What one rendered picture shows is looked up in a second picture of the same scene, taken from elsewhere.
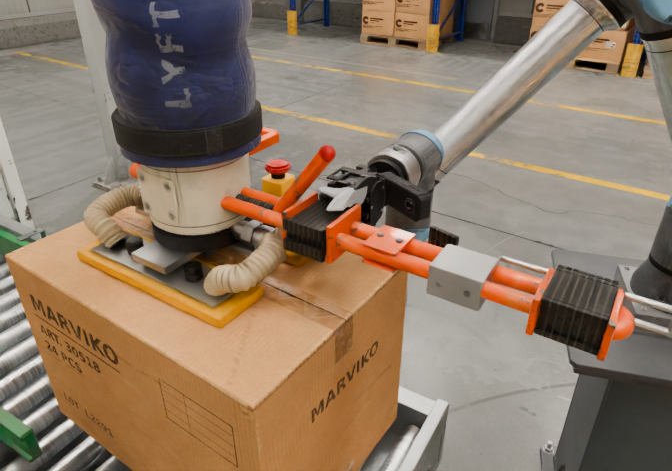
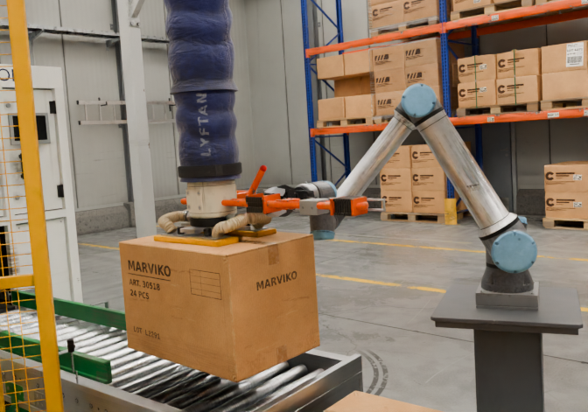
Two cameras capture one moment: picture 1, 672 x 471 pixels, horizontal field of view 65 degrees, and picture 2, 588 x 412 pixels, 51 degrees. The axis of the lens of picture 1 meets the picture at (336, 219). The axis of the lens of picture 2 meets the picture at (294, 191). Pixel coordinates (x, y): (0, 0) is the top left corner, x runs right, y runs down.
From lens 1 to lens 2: 1.41 m
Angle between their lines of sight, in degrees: 25
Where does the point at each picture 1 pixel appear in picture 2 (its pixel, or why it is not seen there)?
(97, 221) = (164, 220)
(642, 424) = (506, 383)
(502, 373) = not seen: outside the picture
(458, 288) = (309, 206)
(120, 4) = (187, 118)
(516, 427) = not seen: outside the picture
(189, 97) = (210, 151)
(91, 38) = (141, 200)
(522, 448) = not seen: outside the picture
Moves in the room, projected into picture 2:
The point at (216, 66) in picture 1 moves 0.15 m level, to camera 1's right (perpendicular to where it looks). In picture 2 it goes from (221, 141) to (264, 138)
